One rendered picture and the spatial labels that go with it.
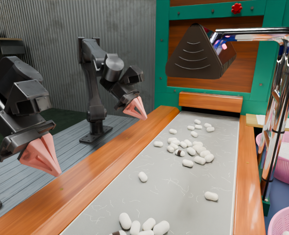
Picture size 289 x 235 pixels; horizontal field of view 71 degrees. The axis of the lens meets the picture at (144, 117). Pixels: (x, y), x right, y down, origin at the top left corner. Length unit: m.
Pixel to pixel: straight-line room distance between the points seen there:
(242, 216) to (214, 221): 0.06
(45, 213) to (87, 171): 0.15
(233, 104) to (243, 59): 0.21
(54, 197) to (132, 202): 0.17
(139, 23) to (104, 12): 0.56
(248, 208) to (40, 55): 3.95
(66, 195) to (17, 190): 0.26
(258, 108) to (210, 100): 0.23
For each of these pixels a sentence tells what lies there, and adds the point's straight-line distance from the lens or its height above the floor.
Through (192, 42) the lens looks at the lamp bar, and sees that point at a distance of 0.30.
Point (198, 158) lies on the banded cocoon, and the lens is 0.66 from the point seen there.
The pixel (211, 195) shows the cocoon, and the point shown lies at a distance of 0.53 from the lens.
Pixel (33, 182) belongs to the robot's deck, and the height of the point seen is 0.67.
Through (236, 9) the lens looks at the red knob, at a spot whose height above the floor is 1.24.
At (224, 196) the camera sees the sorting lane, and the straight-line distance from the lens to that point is 0.57.
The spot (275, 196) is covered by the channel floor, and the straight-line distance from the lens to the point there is 0.74.
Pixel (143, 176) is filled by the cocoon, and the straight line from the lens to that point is 0.56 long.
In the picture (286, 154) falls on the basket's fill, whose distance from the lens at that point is 0.85.
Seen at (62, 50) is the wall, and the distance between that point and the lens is 3.78.
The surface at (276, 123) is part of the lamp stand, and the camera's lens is 0.55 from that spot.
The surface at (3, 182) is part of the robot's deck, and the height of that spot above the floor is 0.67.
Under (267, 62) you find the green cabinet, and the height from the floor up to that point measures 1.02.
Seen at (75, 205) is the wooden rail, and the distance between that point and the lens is 0.51.
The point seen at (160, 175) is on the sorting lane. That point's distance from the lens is 0.60.
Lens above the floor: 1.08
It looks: 19 degrees down
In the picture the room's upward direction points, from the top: straight up
